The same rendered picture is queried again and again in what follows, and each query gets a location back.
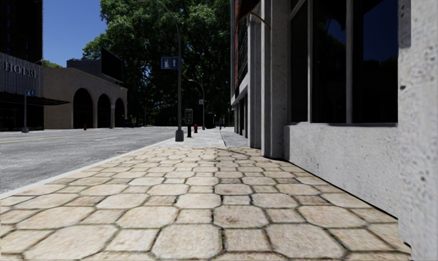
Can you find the sign on a post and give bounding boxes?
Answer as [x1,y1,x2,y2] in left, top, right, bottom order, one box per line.
[21,89,36,133]

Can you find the trees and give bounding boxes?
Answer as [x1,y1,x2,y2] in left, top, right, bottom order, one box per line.
[81,0,232,127]

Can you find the grey street lamp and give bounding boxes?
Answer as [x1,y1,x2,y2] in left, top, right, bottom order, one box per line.
[137,0,185,142]
[188,79,206,131]

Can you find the white box on a post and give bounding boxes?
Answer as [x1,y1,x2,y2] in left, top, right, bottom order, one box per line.
[184,108,194,138]

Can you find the dark glass hotel building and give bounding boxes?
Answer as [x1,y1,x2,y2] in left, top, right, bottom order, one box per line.
[0,0,71,132]

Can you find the tan arched building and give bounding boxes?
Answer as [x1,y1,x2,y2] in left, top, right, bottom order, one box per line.
[43,47,128,130]

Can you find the pale concrete building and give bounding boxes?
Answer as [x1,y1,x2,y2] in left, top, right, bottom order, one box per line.
[247,0,438,261]

